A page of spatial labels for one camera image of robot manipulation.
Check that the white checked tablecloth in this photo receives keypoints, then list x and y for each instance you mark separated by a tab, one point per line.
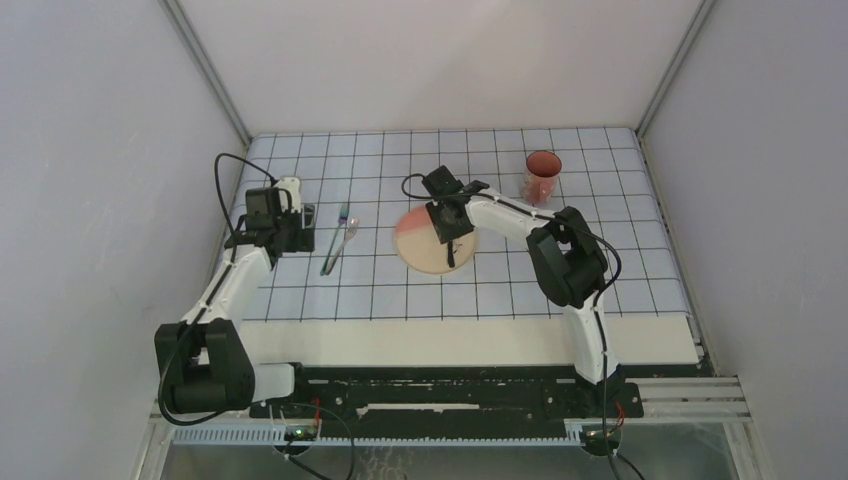
603	176

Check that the cream pink branch plate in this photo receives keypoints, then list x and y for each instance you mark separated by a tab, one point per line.
416	243

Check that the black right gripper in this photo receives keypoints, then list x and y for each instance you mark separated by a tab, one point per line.
445	232

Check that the silver metal fork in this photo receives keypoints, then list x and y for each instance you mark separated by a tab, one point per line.
350	232

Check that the pink patterned mug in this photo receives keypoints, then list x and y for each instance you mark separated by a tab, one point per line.
542	169

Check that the iridescent rainbow fork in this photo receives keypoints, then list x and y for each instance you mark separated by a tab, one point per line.
341	224

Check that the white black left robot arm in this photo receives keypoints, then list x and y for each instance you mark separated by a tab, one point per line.
205	370

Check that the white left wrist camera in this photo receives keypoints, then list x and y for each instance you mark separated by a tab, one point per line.
289	194

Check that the metal cutlery piece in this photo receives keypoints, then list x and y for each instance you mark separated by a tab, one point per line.
451	262

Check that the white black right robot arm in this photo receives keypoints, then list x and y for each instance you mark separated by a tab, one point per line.
573	266

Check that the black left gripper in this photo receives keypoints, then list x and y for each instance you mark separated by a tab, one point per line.
304	239

